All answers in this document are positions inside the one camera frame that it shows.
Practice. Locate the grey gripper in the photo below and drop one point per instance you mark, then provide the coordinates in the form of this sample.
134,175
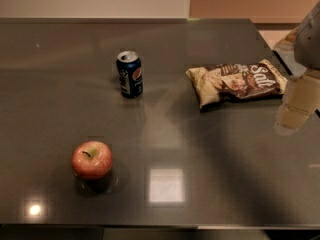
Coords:
309,42

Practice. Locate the brown chip bag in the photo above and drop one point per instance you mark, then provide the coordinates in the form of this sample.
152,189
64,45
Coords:
215,83

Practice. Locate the blue pepsi can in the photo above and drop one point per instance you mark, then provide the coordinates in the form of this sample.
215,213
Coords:
130,74

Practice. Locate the red apple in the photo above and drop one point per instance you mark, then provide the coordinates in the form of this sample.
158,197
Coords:
91,161

